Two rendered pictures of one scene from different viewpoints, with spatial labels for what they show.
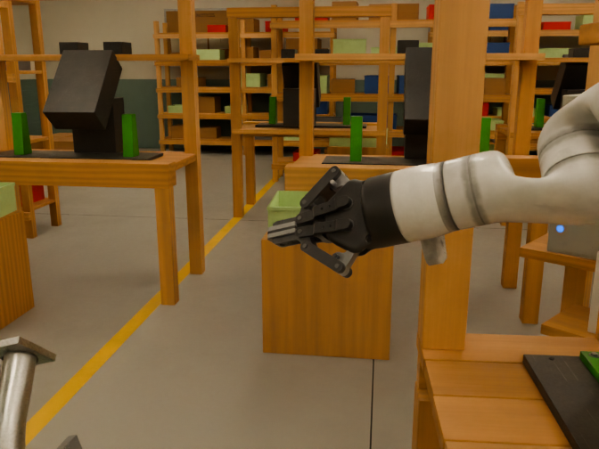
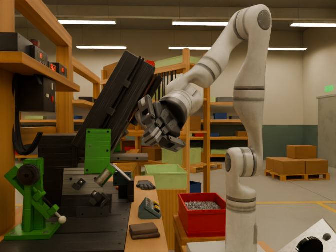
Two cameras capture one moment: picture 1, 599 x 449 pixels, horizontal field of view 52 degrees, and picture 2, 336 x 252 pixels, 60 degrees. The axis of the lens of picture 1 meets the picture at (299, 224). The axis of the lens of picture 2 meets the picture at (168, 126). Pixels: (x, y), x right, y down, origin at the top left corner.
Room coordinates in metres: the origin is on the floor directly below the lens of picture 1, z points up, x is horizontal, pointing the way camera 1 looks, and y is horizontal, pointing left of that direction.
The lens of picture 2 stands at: (0.73, 0.51, 1.30)
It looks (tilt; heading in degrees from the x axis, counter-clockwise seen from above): 0 degrees down; 260
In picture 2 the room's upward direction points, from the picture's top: straight up
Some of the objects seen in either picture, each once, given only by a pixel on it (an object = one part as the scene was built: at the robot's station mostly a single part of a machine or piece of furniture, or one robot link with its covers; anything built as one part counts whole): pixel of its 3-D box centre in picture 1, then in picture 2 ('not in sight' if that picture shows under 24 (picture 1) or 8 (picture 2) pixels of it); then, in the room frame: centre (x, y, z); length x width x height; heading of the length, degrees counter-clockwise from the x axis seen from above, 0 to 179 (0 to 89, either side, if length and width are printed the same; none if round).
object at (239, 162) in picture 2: not in sight; (241, 174); (0.35, -0.35, 1.14); 0.09 x 0.09 x 0.17; 87
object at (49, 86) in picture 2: not in sight; (36, 95); (1.09, -0.89, 1.42); 0.17 x 0.12 x 0.15; 85
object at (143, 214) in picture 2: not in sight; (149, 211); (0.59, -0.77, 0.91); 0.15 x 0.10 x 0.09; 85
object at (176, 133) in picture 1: (246, 88); not in sight; (10.67, 0.90, 1.11); 3.01 x 0.54 x 2.23; 82
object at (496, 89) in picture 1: (390, 94); not in sight; (7.98, -1.16, 1.12); 3.01 x 0.54 x 2.24; 82
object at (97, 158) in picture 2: not in sight; (99, 150); (0.82, -0.90, 1.17); 0.13 x 0.12 x 0.20; 85
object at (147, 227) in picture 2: not in sight; (144, 230); (0.64, -0.53, 0.91); 0.10 x 0.08 x 0.03; 6
